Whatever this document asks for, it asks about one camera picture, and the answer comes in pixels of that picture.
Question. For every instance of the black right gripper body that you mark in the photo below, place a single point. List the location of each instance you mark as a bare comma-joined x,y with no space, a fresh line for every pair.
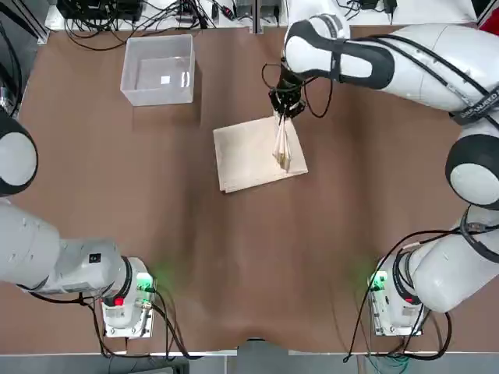
290,83

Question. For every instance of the cream tablecloth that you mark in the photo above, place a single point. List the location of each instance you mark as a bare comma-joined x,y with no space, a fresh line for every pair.
241,156

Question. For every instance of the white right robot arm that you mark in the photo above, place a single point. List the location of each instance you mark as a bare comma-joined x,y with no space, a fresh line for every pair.
429,58

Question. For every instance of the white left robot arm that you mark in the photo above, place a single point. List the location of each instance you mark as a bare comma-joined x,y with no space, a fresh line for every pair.
31,241

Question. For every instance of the clear plastic box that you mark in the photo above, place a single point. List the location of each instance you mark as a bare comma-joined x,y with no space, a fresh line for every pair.
156,99

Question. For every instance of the black electronics box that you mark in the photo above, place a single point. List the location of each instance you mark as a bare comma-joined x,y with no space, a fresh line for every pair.
97,8

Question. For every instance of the aluminium post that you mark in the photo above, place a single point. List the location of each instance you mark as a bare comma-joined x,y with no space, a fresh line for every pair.
257,19

